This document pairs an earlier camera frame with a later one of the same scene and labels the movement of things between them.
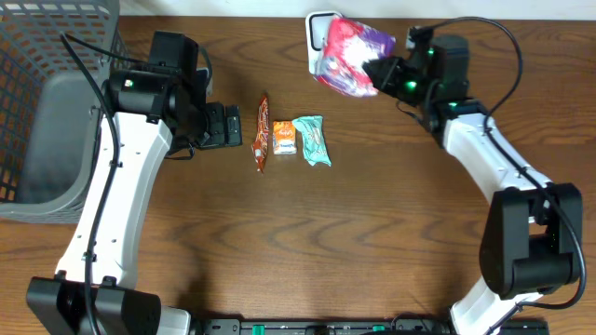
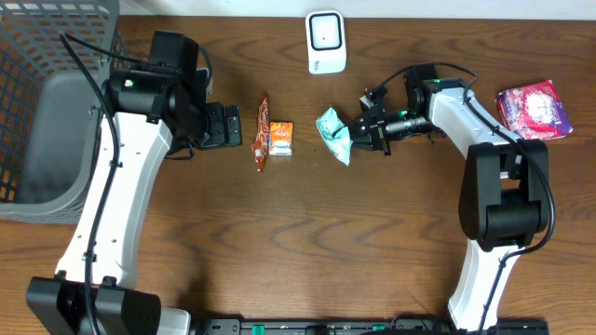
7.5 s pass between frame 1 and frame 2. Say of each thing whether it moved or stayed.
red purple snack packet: moved
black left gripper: stayed
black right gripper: moved
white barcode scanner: stayed
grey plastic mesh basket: stayed
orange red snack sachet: stayed
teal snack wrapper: moved
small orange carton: stayed
